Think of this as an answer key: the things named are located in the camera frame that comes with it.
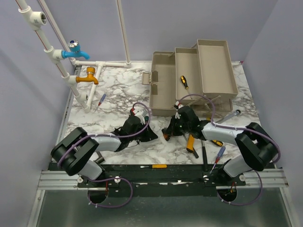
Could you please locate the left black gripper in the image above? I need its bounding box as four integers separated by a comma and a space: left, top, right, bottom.
129, 121, 158, 142

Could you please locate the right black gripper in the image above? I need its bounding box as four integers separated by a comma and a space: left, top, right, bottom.
165, 115, 191, 136

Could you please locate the orange hex key set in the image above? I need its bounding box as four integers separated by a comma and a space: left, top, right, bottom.
163, 134, 170, 141

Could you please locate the yellow black screwdriver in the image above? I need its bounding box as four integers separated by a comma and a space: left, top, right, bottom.
211, 140, 223, 147
180, 75, 190, 94

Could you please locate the beige translucent tool box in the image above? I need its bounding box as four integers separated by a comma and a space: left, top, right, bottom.
142, 39, 238, 118

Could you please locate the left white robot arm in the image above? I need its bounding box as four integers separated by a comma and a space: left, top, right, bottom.
51, 115, 158, 187

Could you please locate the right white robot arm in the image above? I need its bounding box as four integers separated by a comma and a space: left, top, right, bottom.
162, 106, 281, 185

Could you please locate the blue red screwdriver left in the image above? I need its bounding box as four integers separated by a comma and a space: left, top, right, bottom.
94, 94, 106, 112

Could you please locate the blue red screwdriver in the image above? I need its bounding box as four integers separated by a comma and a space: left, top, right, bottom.
94, 94, 106, 112
210, 146, 226, 173

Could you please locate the metal socket wrench bar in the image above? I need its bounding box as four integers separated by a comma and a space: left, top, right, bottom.
95, 151, 105, 164

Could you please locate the blue red screwdriver right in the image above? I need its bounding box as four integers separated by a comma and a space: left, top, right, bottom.
210, 146, 226, 173

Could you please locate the silver ratchet wrench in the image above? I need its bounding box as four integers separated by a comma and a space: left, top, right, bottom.
216, 109, 241, 124

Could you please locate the orange water tap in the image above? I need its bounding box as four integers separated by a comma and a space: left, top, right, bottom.
76, 67, 98, 85

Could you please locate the blue water tap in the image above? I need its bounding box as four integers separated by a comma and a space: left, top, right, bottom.
61, 40, 90, 60

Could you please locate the black handle long hammer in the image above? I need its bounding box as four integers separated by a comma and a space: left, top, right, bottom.
201, 140, 208, 172

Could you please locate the orange handle screwdriver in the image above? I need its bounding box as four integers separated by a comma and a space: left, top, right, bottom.
140, 164, 167, 169

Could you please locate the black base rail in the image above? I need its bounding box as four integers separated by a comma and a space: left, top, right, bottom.
38, 163, 285, 201

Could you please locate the white pvc pipe frame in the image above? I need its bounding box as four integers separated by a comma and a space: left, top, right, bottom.
16, 0, 132, 113

